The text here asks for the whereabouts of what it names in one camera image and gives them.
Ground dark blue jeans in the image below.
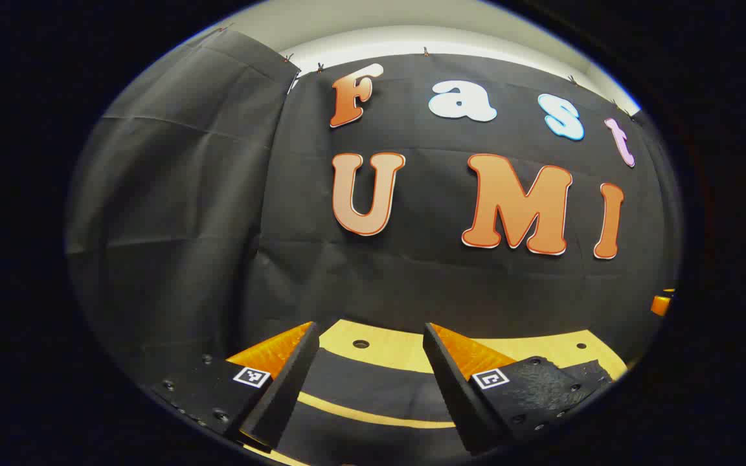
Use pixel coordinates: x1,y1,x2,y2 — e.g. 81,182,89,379
275,348,613,466

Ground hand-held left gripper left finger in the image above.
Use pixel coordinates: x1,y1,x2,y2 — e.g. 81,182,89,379
151,321,321,452

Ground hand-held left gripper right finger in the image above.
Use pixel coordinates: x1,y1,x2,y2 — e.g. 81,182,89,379
422,322,600,456

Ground black backdrop cloth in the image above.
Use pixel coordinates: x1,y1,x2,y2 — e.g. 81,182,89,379
65,29,683,383

